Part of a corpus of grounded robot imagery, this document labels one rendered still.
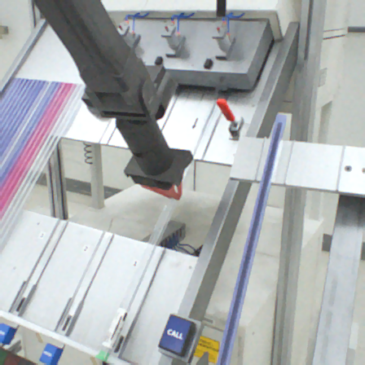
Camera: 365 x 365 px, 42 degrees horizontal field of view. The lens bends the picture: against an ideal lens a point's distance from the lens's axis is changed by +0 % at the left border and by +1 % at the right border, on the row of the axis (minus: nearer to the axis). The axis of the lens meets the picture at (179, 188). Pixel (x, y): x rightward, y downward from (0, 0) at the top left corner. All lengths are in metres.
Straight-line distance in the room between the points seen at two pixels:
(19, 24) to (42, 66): 2.35
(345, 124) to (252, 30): 1.61
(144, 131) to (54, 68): 0.59
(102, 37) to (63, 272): 0.47
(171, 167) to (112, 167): 2.51
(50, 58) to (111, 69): 0.70
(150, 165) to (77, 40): 0.25
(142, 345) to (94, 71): 0.42
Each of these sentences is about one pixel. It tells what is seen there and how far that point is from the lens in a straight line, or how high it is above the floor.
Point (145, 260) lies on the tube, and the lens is 0.79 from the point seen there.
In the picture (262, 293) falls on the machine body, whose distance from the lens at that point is 1.14.
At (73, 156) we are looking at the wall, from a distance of 3.47.
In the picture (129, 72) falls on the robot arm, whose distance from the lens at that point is 0.61.
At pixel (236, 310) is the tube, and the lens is 0.62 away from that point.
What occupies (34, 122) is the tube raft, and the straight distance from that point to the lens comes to 1.13.
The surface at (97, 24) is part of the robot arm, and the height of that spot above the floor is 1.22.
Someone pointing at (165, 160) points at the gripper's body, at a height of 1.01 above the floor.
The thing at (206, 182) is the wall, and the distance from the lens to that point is 2.88.
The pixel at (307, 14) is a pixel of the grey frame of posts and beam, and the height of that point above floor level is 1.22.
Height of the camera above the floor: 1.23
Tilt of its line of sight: 20 degrees down
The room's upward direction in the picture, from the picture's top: straight up
